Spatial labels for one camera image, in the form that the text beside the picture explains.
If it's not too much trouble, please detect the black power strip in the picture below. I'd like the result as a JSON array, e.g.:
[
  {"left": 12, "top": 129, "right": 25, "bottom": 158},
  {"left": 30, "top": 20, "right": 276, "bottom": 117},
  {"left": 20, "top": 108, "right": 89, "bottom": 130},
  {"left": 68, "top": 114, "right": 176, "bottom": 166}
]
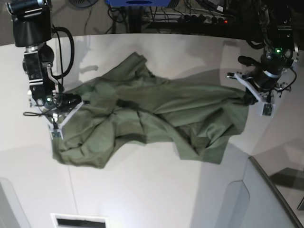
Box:
[{"left": 142, "top": 12, "right": 233, "bottom": 25}]

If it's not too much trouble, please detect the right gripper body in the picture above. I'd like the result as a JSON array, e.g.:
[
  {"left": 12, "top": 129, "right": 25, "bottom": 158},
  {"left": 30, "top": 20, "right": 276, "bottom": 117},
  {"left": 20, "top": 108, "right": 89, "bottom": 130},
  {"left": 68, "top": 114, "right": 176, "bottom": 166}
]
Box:
[{"left": 46, "top": 94, "right": 90, "bottom": 140}]

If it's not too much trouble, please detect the blue box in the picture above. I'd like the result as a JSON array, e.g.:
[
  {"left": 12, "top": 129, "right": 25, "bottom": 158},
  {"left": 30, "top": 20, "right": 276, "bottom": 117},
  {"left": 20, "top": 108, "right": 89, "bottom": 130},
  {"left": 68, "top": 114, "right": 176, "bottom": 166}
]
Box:
[{"left": 105, "top": 0, "right": 171, "bottom": 7}]

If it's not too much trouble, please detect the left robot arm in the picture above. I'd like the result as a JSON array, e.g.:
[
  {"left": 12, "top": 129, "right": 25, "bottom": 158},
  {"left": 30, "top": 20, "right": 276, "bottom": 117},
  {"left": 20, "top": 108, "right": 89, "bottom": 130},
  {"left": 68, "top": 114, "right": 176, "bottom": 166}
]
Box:
[{"left": 227, "top": 0, "right": 299, "bottom": 116}]

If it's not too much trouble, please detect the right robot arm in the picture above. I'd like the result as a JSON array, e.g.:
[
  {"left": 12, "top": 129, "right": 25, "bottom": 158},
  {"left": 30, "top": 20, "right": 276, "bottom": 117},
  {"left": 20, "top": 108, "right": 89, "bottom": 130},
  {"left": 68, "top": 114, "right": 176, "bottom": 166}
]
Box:
[{"left": 4, "top": 0, "right": 84, "bottom": 138}]

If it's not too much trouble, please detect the grey chair backrest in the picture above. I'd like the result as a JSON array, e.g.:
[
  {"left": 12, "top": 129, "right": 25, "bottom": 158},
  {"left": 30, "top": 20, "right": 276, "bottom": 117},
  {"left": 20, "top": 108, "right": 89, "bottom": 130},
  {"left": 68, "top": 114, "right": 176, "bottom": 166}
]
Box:
[{"left": 249, "top": 156, "right": 303, "bottom": 228}]

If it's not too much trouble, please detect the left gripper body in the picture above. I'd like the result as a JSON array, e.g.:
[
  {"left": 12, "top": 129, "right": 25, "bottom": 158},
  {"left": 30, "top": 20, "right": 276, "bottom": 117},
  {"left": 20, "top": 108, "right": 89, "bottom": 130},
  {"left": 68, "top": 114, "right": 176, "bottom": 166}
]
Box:
[{"left": 227, "top": 55, "right": 297, "bottom": 117}]

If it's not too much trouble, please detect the green t-shirt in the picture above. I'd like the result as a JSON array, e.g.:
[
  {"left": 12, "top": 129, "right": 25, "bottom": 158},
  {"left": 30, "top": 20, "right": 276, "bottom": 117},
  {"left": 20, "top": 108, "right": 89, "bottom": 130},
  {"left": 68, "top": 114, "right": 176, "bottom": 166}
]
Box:
[{"left": 52, "top": 53, "right": 249, "bottom": 169}]

